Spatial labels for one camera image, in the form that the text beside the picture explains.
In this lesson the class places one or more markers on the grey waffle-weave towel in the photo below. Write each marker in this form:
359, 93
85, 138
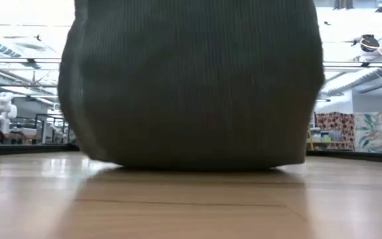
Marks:
191, 99

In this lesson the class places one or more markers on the cluttered wooden workbench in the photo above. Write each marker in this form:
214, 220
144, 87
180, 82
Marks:
327, 136

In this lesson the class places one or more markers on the floral patterned cloth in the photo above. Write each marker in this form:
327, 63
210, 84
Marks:
335, 124

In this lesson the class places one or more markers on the leaf patterned cloth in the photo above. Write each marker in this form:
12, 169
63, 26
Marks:
373, 132

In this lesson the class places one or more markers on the white humanoid robot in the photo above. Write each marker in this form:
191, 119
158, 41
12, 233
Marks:
3, 109

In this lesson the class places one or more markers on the silver corrugated air duct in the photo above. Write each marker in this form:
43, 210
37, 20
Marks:
360, 81

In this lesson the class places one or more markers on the black aluminium table frame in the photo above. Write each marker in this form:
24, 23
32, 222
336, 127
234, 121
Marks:
18, 149

